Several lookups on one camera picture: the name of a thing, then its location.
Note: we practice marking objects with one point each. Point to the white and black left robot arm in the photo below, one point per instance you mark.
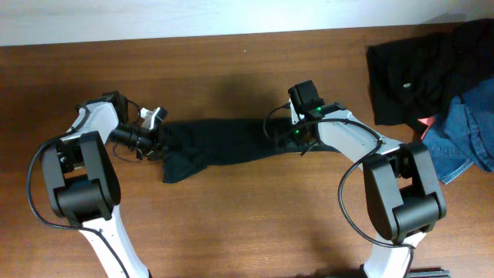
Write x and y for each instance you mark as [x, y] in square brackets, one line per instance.
[82, 185]

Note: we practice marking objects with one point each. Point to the dark green cloth garment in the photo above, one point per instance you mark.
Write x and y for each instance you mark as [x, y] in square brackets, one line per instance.
[192, 146]

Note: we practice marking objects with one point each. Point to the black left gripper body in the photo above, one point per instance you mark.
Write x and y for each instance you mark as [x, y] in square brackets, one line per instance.
[155, 144]

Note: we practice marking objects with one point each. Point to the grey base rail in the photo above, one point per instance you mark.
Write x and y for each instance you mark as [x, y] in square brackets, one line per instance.
[429, 273]

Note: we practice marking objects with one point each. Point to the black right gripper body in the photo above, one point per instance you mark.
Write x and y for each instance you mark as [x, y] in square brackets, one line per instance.
[293, 134]

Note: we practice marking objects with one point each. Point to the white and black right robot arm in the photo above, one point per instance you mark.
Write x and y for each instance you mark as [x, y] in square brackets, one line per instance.
[403, 197]

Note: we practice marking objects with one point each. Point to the blue denim jeans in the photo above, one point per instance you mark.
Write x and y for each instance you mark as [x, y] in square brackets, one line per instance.
[462, 136]

